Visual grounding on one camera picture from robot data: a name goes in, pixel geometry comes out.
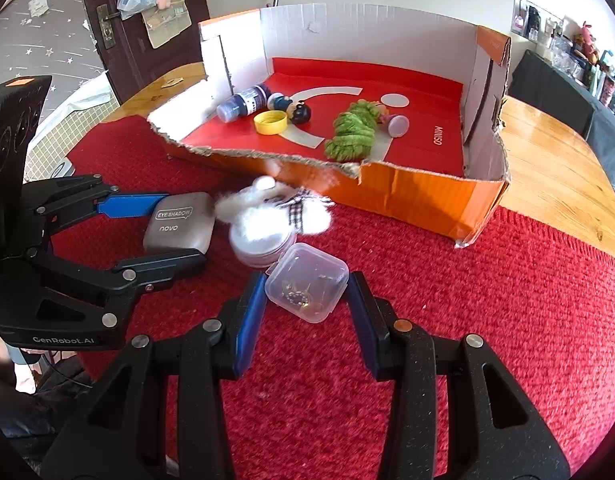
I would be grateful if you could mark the dark brown door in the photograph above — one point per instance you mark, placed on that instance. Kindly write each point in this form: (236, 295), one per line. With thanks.
(132, 60)

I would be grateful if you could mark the black-haired boy figurine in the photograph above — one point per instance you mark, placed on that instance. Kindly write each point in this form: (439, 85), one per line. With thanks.
(300, 112)

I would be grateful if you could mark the white round jar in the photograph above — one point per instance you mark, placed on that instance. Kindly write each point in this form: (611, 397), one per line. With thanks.
(257, 252)

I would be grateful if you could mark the blue bottle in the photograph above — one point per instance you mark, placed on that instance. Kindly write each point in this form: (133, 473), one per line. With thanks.
(247, 100)

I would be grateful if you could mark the red plush toy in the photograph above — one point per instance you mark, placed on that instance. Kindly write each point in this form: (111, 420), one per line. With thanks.
(586, 42)

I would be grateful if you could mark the red knitted mat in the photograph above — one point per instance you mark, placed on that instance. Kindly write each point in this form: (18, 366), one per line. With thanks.
(437, 285)

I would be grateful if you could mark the orange and white cardboard box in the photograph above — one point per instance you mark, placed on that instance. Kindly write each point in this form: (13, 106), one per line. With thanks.
(362, 35)

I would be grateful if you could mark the hanging card sheets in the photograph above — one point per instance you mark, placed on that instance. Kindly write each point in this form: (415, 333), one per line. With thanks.
(167, 27)

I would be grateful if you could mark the green yarn plush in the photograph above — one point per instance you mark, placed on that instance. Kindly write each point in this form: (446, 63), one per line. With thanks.
(350, 132)

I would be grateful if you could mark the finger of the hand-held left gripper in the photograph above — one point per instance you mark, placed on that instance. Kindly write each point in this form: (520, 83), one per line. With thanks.
(162, 265)
(132, 205)

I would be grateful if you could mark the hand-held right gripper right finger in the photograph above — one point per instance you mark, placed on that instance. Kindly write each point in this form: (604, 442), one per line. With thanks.
(360, 320)

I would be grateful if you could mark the wall mirror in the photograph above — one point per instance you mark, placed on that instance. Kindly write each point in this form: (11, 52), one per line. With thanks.
(537, 17)

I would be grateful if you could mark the small paper tag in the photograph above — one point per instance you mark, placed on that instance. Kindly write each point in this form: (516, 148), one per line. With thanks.
(175, 81)

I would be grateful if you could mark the grey eyeshadow case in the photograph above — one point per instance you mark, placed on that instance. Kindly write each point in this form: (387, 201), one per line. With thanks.
(182, 235)

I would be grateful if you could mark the yellow foam roll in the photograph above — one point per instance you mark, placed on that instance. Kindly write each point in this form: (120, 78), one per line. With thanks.
(270, 122)

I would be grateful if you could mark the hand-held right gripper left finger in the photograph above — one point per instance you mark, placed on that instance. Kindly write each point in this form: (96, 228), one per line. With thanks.
(252, 320)

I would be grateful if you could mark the clear plastic box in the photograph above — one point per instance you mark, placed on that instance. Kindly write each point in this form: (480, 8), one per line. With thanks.
(307, 270)

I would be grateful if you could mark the row of cosmetic bottles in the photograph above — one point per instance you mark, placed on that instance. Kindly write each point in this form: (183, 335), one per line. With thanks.
(607, 90)

